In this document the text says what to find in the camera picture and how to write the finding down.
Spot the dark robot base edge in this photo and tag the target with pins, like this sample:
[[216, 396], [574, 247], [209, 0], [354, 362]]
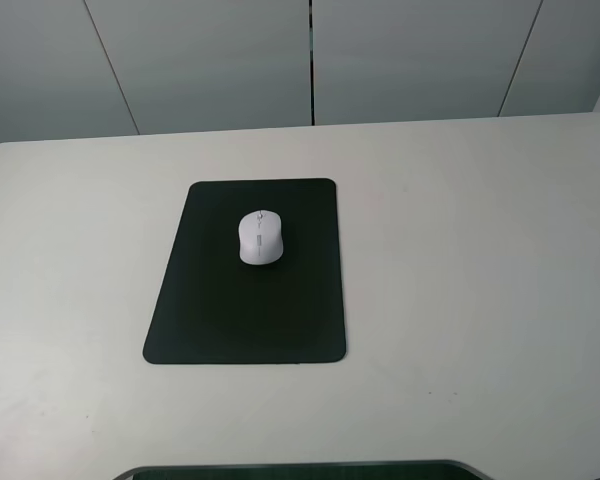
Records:
[[423, 469]]

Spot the black mouse pad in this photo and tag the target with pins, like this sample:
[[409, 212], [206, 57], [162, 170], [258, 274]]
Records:
[[214, 309]]

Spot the white computer mouse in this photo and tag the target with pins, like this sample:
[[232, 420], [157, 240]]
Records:
[[260, 238]]

